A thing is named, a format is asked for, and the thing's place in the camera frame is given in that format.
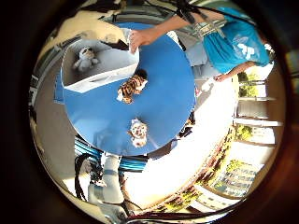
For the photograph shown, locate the orange black striped tiger plush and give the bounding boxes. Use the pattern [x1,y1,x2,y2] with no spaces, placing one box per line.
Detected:
[116,68,149,105]

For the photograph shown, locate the white grey plush bear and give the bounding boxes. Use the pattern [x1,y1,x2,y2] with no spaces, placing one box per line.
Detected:
[72,47,100,73]

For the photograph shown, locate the white fabric storage bin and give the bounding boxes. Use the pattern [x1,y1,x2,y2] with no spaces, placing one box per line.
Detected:
[60,38,140,94]

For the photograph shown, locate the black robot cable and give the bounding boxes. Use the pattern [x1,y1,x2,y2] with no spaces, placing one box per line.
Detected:
[73,153,96,202]

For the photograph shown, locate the blue black striped base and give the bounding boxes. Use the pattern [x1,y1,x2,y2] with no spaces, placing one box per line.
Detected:
[74,138,150,173]

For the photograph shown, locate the black cable bundle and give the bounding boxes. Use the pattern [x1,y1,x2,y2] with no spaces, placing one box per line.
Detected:
[146,0,257,26]

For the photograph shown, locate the person in teal shirt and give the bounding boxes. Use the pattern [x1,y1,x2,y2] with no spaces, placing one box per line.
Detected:
[186,6,272,76]

